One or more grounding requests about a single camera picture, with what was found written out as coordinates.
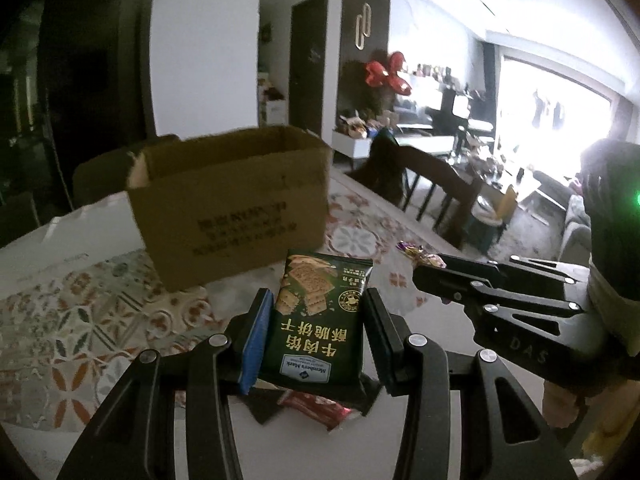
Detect green beef cracker packet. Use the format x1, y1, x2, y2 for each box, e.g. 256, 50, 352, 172
260, 250, 373, 402

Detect small red snack packet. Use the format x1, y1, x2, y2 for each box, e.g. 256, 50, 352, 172
278, 390, 352, 431

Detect right human hand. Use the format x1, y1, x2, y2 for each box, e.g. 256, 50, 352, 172
542, 263, 639, 476

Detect black snack packet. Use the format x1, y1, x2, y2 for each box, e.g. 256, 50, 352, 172
246, 388, 282, 425

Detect purple wrapped candy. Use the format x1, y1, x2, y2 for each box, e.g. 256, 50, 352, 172
396, 240, 424, 260

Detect green side stool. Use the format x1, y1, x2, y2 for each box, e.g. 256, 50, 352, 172
465, 185, 518, 255

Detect brown cardboard box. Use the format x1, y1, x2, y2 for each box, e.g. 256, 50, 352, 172
73, 126, 333, 292

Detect dark wooden chair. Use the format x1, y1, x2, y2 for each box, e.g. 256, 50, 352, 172
348, 128, 483, 249

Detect patterned floral table mat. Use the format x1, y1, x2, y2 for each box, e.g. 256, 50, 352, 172
0, 176, 467, 434

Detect red bow balloon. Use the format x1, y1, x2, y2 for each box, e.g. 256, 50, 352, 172
364, 51, 412, 96

